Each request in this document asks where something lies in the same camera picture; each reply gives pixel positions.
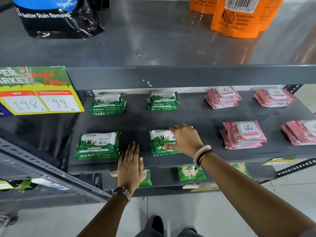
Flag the person's right hand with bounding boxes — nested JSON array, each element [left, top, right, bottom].
[[162, 123, 205, 158]]

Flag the person's left hand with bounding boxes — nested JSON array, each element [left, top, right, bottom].
[[117, 141, 144, 196]]

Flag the green wet wipes packet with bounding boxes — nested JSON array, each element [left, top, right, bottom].
[[89, 92, 127, 116], [74, 131, 122, 161], [147, 102, 179, 111], [149, 90, 180, 105], [149, 129, 182, 157]]

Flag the person's right forearm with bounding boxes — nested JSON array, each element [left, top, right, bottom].
[[197, 152, 316, 237]]

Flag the person's left forearm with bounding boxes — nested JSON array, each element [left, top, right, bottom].
[[77, 189, 139, 237]]

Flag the green floral print packet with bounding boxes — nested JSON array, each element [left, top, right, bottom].
[[177, 166, 207, 184], [110, 169, 153, 188], [230, 162, 252, 179]]

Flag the silver metal wristwatch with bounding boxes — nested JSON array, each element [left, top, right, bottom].
[[113, 186, 131, 204]]

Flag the brown cardboard piece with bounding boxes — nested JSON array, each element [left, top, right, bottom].
[[190, 183, 221, 193]]

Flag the person's black shoe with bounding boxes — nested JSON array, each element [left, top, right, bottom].
[[148, 215, 165, 235]]

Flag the pink wet wipes packet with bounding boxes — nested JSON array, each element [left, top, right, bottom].
[[206, 86, 242, 102], [254, 88, 296, 104], [286, 119, 316, 144], [205, 97, 239, 110], [222, 120, 268, 144], [253, 96, 292, 108], [280, 125, 316, 146], [219, 129, 263, 150]]

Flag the grey slotted side rack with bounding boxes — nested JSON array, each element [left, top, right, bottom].
[[0, 135, 112, 210]]

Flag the grey metal shelf rack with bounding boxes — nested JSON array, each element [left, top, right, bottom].
[[0, 0, 316, 198]]

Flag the person's grey trousers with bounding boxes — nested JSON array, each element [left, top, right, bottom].
[[134, 226, 206, 237]]

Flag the green yellow packets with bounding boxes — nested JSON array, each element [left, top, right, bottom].
[[0, 178, 33, 192]]

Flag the green yellow offer sign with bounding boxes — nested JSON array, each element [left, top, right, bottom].
[[0, 66, 85, 116]]

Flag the yellow green shelf label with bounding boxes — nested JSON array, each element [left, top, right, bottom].
[[261, 156, 299, 166]]

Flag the blue shelf label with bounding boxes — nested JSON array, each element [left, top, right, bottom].
[[0, 101, 13, 118]]

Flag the large orange refill pouch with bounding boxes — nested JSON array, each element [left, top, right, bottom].
[[210, 0, 286, 39]]

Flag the black detergent pouch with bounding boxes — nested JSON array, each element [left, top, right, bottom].
[[11, 0, 105, 39]]

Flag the white bead bracelet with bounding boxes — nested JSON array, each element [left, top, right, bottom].
[[192, 145, 212, 164]]

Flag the black red thread bracelet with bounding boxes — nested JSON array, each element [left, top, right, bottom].
[[194, 149, 213, 171]]

